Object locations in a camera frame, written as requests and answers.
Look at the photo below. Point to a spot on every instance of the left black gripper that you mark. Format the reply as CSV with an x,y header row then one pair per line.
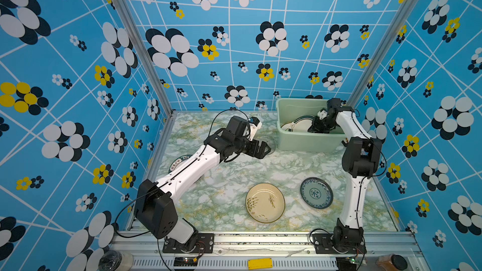
x,y
255,152

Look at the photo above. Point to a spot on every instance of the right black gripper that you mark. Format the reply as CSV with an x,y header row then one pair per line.
x,y
314,128

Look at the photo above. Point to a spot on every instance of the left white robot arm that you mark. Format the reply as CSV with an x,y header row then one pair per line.
x,y
155,202

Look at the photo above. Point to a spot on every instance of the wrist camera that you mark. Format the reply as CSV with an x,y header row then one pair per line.
x,y
254,125
322,114

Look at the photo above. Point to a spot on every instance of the green rimmed white plate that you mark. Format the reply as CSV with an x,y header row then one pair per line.
x,y
303,123

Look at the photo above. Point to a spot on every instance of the clear glass lid jar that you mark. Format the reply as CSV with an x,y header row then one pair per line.
x,y
116,261

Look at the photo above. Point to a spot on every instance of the blue patterned plate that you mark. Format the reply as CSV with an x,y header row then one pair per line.
x,y
316,193

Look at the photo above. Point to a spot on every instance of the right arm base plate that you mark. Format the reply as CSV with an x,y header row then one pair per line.
x,y
323,244

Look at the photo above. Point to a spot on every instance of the light green plastic bin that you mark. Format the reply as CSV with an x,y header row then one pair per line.
x,y
288,110

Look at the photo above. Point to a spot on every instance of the aluminium front rail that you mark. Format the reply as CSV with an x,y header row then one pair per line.
x,y
287,251

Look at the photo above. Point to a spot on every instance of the white black rimmed plate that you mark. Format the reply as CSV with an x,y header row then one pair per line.
x,y
289,127

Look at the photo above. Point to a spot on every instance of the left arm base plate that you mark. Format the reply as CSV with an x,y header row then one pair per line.
x,y
199,243

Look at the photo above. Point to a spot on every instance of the beige bamboo pattern plate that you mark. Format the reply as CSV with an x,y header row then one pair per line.
x,y
265,203

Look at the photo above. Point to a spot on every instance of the greenish clear glass plate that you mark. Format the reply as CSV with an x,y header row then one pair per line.
x,y
271,142

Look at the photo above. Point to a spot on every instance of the brown jar black lid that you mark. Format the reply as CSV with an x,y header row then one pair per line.
x,y
392,262

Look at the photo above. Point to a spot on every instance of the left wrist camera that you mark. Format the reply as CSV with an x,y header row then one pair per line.
x,y
254,125

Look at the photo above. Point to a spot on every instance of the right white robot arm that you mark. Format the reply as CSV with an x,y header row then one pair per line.
x,y
360,163

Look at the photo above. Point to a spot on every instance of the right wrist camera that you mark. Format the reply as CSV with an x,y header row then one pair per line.
x,y
322,114

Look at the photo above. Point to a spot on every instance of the yellow tag on rail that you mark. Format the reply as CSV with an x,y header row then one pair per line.
x,y
260,263

